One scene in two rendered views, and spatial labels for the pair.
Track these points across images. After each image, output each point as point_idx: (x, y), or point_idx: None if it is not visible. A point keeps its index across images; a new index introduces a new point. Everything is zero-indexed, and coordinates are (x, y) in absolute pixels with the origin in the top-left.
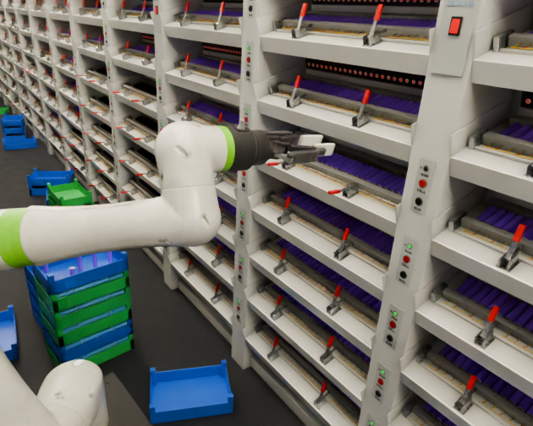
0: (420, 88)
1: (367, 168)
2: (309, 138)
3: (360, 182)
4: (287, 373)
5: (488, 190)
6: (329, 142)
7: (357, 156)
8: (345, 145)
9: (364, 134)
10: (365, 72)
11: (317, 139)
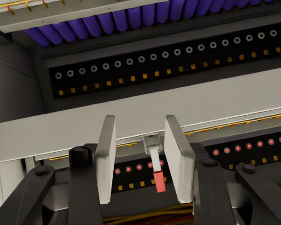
0: (126, 161)
1: (149, 20)
2: (172, 173)
3: (118, 5)
4: None
5: None
6: (275, 11)
7: (196, 19)
8: (236, 21)
9: (117, 131)
10: (226, 153)
11: (166, 147)
